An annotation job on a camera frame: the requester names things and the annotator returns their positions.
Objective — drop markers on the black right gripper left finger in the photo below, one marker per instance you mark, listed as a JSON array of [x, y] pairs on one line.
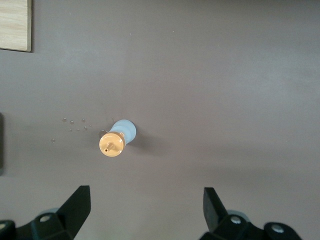
[[62, 220]]

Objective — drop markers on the translucent sauce bottle orange cap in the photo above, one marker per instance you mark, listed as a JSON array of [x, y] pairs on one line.
[[112, 145]]

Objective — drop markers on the silver digital kitchen scale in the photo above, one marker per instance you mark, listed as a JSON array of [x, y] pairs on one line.
[[1, 145]]

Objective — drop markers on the wooden cutting board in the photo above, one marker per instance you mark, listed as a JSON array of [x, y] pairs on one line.
[[12, 22]]

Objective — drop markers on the brown table mat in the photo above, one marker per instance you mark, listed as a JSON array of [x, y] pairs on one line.
[[200, 100]]

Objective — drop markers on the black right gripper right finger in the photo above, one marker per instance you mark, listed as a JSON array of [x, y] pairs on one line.
[[225, 225]]

